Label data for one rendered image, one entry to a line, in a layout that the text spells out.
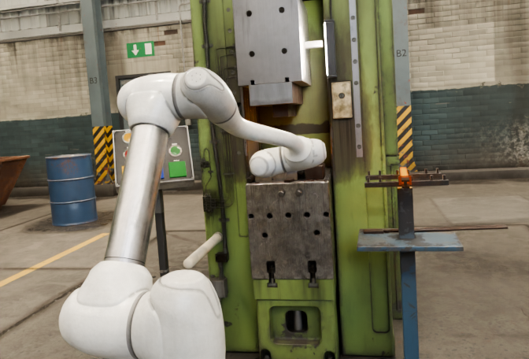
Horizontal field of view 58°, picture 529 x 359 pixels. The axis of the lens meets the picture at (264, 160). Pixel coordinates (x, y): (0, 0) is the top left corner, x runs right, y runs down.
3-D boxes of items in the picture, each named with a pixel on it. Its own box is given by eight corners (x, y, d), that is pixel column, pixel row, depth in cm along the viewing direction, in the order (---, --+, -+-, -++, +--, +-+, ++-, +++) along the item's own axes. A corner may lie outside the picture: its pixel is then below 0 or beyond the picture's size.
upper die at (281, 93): (293, 102, 217) (291, 81, 217) (249, 105, 221) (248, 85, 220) (303, 104, 258) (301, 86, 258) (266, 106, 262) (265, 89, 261)
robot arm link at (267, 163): (257, 177, 192) (289, 171, 189) (249, 183, 177) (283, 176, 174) (251, 151, 191) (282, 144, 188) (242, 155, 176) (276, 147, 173)
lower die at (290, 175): (297, 180, 221) (296, 161, 220) (255, 182, 224) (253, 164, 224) (307, 169, 262) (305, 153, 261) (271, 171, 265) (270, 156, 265)
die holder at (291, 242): (334, 279, 216) (328, 181, 212) (251, 279, 223) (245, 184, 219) (338, 245, 271) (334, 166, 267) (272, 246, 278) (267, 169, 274)
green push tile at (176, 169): (187, 175, 213) (185, 160, 216) (169, 177, 212) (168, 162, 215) (187, 177, 215) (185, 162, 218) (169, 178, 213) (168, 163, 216)
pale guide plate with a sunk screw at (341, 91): (352, 117, 225) (350, 80, 223) (333, 119, 227) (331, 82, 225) (352, 117, 227) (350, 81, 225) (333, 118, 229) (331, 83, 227)
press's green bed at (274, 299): (338, 378, 220) (333, 279, 216) (259, 375, 228) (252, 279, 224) (342, 325, 274) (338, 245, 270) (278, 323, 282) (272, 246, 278)
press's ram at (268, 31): (321, 79, 214) (316, -13, 210) (238, 86, 221) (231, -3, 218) (327, 84, 255) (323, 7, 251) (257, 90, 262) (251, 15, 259)
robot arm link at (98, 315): (123, 360, 101) (36, 353, 107) (158, 363, 115) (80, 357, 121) (179, 58, 132) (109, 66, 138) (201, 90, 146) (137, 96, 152)
